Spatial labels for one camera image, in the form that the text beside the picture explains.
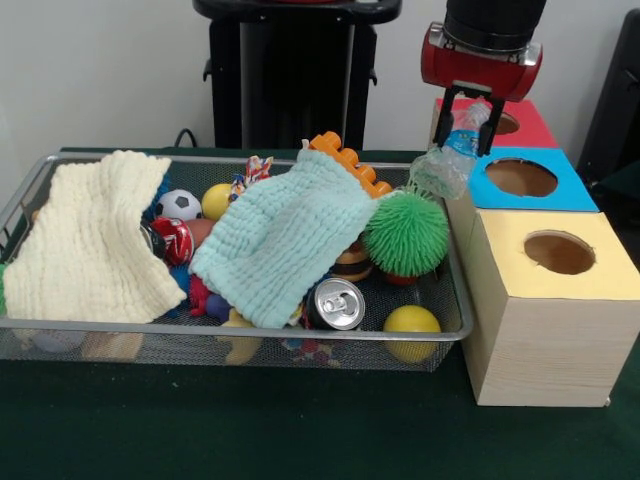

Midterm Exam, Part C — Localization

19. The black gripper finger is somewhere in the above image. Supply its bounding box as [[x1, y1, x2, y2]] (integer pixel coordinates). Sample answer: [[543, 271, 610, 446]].
[[477, 97, 506, 157], [432, 87, 464, 149]]

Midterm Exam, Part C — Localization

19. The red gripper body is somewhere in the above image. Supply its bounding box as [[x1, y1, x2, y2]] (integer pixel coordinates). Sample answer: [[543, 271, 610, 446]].
[[419, 22, 544, 104]]

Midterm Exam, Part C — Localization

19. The clear bottle with blue label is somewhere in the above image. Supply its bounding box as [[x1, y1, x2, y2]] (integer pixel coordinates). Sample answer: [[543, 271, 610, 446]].
[[409, 102, 494, 200]]

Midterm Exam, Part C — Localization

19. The wooden box with three holes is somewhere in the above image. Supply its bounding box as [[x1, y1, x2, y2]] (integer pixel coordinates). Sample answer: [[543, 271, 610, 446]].
[[426, 97, 640, 409]]

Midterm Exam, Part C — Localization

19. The shallow mesh bin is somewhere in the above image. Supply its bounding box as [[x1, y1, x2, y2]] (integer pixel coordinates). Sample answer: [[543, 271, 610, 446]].
[[0, 153, 475, 374]]

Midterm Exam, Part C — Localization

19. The orange toy building block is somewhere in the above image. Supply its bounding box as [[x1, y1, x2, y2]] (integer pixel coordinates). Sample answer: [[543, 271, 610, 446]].
[[307, 130, 394, 201]]

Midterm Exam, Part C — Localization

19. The green spiky ball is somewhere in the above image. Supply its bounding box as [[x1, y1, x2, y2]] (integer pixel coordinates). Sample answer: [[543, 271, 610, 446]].
[[362, 189, 451, 279]]

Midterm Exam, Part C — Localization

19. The dark green table cloth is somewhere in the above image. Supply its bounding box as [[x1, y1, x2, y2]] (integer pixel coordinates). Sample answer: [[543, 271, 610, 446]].
[[0, 146, 640, 480], [584, 159, 640, 236]]

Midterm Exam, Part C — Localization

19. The toy hamburger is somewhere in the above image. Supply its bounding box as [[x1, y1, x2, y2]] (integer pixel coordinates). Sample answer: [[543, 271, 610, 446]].
[[329, 239, 374, 284]]

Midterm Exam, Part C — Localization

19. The yellow ball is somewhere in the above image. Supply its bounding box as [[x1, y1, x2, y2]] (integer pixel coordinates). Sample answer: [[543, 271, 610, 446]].
[[201, 183, 235, 222], [383, 304, 442, 364]]

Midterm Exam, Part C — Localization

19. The mint green cloth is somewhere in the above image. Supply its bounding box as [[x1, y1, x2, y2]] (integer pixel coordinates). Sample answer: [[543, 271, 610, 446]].
[[189, 147, 381, 330]]

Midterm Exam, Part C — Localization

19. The silver drink can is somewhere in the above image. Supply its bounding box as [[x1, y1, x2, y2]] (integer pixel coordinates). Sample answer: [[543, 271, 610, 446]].
[[304, 277, 366, 331]]

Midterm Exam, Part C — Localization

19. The small soccer ball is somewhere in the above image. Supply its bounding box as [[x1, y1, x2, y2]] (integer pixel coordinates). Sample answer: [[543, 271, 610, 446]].
[[153, 189, 204, 221]]

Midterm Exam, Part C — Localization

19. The crushed red can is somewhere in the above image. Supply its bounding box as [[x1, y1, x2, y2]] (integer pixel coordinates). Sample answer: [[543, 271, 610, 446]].
[[139, 217, 195, 266]]

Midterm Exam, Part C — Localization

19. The cream cloth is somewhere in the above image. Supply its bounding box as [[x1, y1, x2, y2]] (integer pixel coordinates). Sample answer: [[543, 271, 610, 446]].
[[2, 149, 188, 325]]

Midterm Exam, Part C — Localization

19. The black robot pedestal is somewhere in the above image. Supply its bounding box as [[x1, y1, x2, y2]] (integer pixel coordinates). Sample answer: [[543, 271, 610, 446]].
[[192, 0, 404, 150]]

